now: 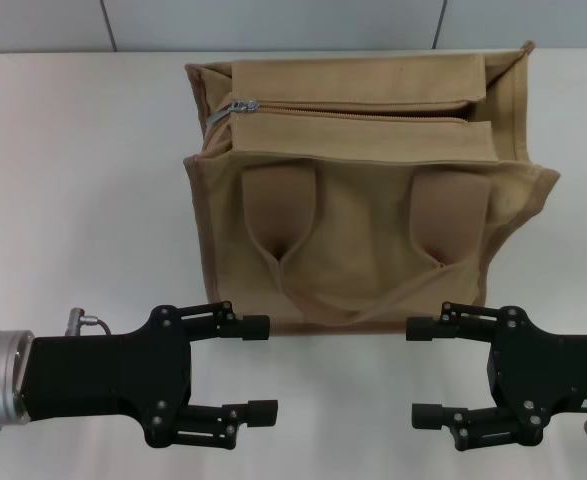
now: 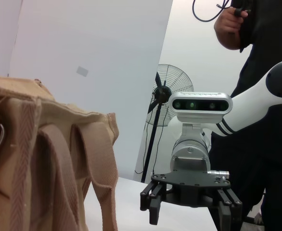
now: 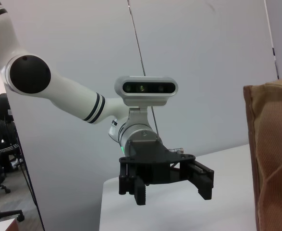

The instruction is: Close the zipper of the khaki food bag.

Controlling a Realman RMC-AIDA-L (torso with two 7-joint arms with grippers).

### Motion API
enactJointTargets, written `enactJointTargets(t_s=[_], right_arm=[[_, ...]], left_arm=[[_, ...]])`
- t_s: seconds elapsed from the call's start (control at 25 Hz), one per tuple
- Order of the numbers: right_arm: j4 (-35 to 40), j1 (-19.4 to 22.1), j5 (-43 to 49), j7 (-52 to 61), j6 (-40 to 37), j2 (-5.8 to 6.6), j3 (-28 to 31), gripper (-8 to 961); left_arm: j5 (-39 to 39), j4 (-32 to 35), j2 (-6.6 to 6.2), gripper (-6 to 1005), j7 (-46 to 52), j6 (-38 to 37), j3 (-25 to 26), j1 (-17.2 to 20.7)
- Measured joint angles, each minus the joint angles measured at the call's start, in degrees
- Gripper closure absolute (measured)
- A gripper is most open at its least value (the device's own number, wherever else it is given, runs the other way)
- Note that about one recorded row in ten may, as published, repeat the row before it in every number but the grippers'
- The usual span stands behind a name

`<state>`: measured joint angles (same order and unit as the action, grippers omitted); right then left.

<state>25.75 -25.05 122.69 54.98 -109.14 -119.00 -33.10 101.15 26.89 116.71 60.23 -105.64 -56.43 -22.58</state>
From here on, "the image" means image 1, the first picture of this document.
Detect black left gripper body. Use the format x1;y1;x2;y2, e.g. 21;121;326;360
22;303;193;449

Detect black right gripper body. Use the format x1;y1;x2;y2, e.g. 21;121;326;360
487;305;587;446

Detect khaki canvas food bag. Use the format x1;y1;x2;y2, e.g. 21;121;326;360
182;40;562;337

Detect silver metal zipper pull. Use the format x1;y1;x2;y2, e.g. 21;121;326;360
206;98;259;132

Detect silver plug with grey cable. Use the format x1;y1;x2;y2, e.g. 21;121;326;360
69;308;118;336

